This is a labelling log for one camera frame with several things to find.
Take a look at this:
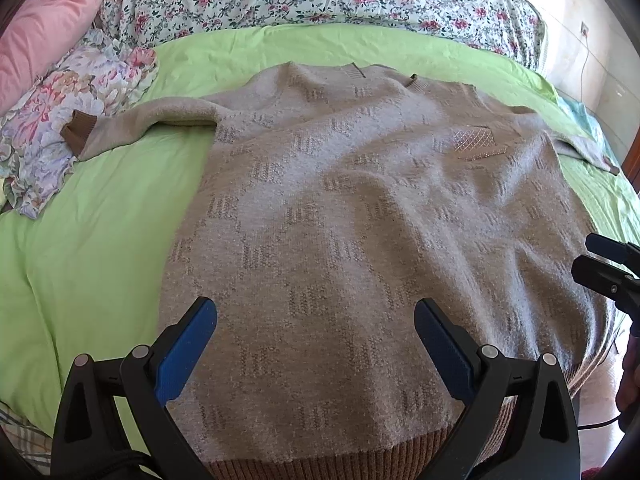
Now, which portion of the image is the plaid cloth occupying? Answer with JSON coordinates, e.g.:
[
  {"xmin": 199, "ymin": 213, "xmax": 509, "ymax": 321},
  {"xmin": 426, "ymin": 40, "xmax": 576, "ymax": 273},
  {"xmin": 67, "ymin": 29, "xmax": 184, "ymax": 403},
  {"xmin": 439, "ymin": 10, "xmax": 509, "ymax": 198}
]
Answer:
[{"xmin": 0, "ymin": 402, "xmax": 52, "ymax": 476}]

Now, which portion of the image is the large-flower pastel pillow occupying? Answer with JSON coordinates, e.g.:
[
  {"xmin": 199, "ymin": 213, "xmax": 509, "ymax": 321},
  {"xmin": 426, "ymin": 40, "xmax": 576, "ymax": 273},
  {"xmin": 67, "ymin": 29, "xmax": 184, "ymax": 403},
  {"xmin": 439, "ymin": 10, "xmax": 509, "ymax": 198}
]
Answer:
[{"xmin": 1, "ymin": 28, "xmax": 158, "ymax": 220}]

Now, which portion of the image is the right hand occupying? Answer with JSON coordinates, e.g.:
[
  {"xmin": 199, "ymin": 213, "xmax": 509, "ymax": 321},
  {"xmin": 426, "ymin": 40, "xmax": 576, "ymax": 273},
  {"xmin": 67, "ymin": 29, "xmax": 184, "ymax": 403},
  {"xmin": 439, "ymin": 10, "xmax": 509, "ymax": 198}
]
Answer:
[{"xmin": 616, "ymin": 335, "xmax": 639, "ymax": 432}]

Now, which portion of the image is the wall socket with cable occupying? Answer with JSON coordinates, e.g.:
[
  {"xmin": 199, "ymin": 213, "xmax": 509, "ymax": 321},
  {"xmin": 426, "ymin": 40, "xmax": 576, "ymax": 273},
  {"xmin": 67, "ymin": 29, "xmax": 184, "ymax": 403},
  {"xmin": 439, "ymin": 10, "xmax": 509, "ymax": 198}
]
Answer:
[{"xmin": 579, "ymin": 22, "xmax": 605, "ymax": 112}]

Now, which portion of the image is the wooden door frame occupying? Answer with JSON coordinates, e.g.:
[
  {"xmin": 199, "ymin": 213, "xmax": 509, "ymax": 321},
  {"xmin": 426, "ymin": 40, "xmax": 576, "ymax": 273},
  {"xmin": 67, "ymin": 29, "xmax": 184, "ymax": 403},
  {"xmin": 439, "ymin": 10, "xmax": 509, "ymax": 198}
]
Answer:
[{"xmin": 622, "ymin": 129, "xmax": 640, "ymax": 194}]

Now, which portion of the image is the green bed sheet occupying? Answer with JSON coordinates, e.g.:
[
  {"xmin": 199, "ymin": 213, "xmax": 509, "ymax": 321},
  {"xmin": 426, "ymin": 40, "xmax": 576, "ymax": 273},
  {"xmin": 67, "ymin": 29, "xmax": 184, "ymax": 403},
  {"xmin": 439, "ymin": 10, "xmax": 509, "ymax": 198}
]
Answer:
[{"xmin": 1, "ymin": 25, "xmax": 639, "ymax": 431}]

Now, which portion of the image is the beige knit sweater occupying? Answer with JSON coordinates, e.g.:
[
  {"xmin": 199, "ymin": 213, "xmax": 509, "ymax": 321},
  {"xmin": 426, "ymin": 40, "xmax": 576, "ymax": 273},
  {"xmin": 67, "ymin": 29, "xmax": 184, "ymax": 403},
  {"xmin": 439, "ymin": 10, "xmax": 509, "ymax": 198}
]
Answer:
[{"xmin": 62, "ymin": 63, "xmax": 616, "ymax": 479}]

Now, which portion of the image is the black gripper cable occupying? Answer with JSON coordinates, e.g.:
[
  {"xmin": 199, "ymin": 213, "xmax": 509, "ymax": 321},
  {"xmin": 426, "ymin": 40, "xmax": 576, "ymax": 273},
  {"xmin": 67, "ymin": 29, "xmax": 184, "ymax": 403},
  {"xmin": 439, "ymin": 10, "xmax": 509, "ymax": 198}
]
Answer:
[{"xmin": 578, "ymin": 410, "xmax": 624, "ymax": 430}]

